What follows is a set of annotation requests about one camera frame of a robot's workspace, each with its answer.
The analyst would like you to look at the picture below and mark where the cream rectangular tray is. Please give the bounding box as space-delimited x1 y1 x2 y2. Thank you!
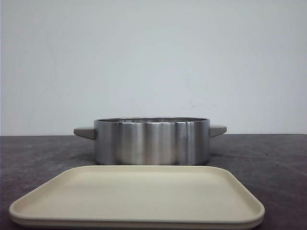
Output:
9 165 265 230

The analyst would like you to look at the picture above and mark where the stainless steel steamer pot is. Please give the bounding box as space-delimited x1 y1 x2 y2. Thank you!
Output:
73 117 227 165

